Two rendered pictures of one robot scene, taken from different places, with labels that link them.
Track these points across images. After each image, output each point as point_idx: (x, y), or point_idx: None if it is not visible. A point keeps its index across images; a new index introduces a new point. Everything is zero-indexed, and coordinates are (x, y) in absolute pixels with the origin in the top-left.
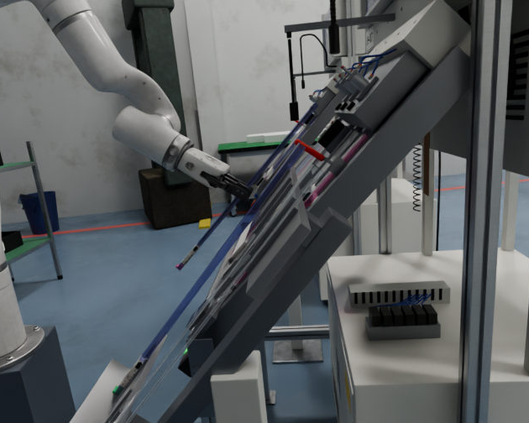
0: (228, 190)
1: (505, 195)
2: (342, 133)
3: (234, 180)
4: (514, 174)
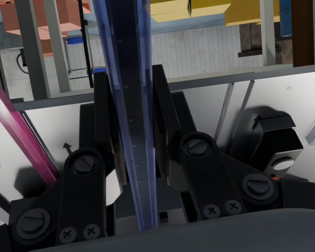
0: (55, 184)
1: (269, 3)
2: (249, 153)
3: (180, 196)
4: (263, 28)
